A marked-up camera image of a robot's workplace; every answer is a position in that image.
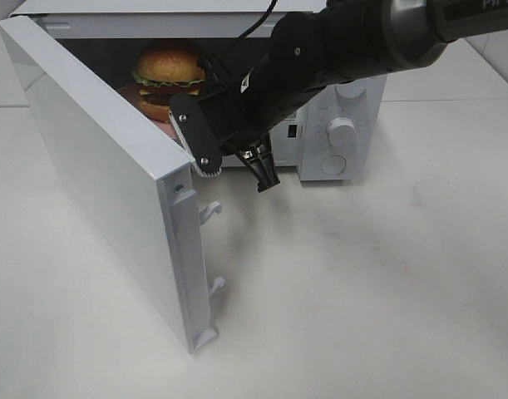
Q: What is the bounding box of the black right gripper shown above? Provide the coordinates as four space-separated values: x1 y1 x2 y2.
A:
197 53 331 193

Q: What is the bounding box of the white timer knob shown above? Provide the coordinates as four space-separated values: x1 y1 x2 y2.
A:
326 117 357 149

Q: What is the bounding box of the white microwave door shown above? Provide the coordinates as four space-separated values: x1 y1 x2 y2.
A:
0 16 224 352

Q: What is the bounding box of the toy hamburger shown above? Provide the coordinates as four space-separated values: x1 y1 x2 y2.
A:
131 39 205 108

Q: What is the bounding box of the pink round plate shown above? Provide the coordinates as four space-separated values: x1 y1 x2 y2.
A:
117 83 180 143

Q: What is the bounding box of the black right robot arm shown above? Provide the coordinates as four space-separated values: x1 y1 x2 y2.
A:
194 1 508 190

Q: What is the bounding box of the white microwave oven body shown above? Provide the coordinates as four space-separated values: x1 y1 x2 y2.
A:
0 1 386 181

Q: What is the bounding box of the upper white power knob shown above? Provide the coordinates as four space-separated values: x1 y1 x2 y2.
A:
336 80 367 100

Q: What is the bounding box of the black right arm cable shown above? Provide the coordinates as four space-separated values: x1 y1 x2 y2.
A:
197 0 279 99

